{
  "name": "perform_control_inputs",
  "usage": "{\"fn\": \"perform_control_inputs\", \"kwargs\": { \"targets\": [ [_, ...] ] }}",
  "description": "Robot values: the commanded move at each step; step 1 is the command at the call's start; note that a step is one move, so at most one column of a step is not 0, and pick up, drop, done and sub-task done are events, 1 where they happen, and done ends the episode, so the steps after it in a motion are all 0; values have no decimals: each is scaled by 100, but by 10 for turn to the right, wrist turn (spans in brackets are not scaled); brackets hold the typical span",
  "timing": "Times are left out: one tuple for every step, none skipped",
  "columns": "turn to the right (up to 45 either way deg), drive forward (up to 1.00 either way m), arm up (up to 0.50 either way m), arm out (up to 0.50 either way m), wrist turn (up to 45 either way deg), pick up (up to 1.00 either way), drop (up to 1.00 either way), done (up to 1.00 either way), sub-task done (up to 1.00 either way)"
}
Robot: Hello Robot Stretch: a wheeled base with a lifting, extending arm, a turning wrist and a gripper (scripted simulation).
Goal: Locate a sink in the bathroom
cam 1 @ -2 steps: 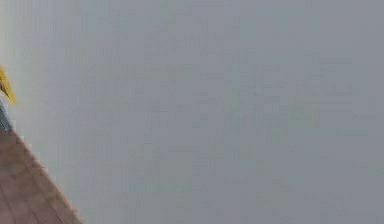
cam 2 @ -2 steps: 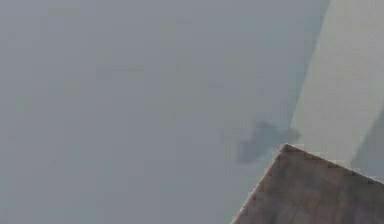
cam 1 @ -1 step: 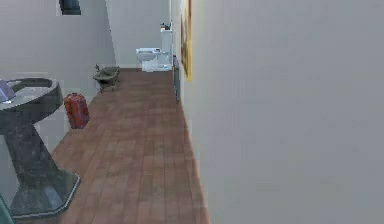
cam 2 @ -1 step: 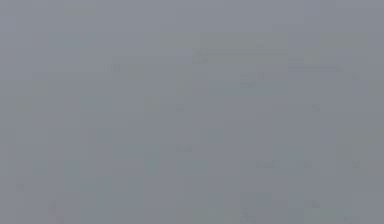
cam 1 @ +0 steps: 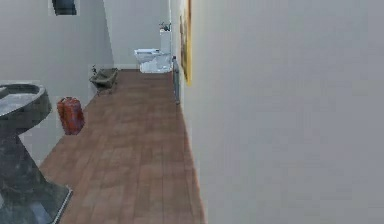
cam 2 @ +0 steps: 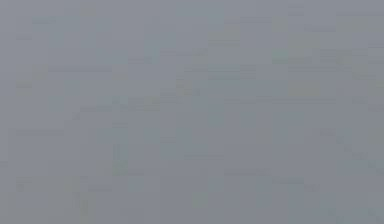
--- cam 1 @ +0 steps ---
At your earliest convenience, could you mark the grey radiator panel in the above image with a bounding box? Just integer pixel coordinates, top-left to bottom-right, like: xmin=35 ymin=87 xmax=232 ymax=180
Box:
xmin=171 ymin=55 xmax=181 ymax=106

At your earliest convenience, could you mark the white toilet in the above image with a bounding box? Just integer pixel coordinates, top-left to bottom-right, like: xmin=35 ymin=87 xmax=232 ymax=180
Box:
xmin=133 ymin=29 xmax=173 ymax=74

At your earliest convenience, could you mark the yellow framed wall picture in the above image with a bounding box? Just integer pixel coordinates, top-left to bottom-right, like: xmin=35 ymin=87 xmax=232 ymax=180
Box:
xmin=179 ymin=0 xmax=193 ymax=87

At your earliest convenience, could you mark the dark wall window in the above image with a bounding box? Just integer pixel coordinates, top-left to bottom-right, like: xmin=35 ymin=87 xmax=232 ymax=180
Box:
xmin=51 ymin=0 xmax=78 ymax=17

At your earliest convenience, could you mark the grey stone pedestal sink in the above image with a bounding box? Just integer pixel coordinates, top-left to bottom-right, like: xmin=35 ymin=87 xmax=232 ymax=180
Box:
xmin=0 ymin=81 xmax=74 ymax=224

